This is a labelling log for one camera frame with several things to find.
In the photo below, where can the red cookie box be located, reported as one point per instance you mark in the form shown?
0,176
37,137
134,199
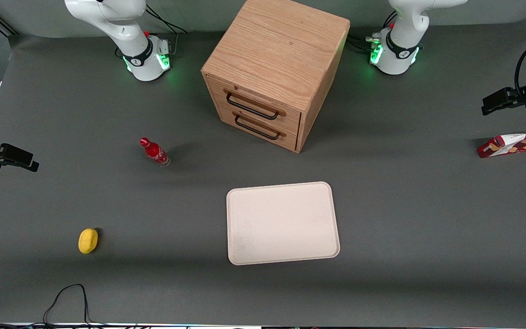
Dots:
509,145

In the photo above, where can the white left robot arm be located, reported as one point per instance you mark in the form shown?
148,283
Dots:
397,59

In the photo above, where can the cream rectangular tray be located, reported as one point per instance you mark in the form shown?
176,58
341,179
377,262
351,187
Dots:
281,224

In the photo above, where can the yellow lemon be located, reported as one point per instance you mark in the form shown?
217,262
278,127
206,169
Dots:
88,241

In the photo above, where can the red cola bottle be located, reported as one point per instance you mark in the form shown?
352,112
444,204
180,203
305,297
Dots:
153,151

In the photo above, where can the wooden drawer front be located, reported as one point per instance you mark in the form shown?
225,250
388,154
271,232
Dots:
219,91
226,114

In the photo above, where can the dark grey table mat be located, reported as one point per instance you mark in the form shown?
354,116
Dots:
381,274

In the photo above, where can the wooden drawer cabinet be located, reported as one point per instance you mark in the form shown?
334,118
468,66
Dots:
281,50

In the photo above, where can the black frame rail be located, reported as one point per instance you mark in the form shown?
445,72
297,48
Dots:
0,23

